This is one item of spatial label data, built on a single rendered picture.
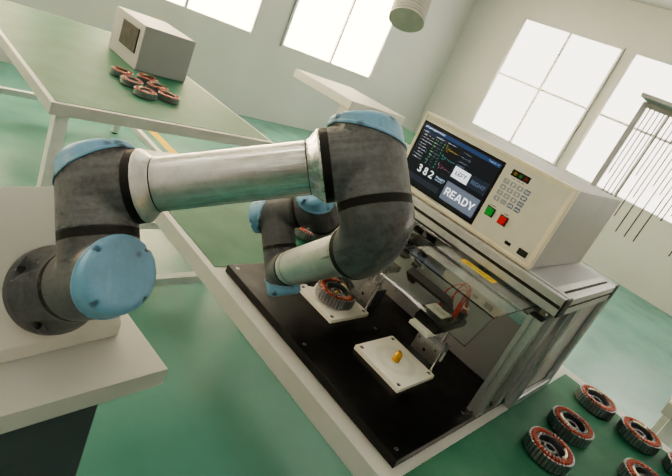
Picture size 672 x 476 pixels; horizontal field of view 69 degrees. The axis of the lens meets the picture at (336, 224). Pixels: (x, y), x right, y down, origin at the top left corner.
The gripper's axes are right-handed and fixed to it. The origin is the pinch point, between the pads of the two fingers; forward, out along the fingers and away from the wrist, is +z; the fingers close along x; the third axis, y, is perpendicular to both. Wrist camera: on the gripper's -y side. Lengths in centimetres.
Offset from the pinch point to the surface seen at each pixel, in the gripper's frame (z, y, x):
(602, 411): 48, 44, -53
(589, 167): 441, 430, 232
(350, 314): 4.4, -2.8, -6.9
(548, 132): 426, 432, 309
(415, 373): 6.1, 1.7, -29.1
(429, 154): -17.0, 36.3, 7.1
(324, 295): -1.8, -6.0, -1.6
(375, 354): 1.2, -3.9, -21.6
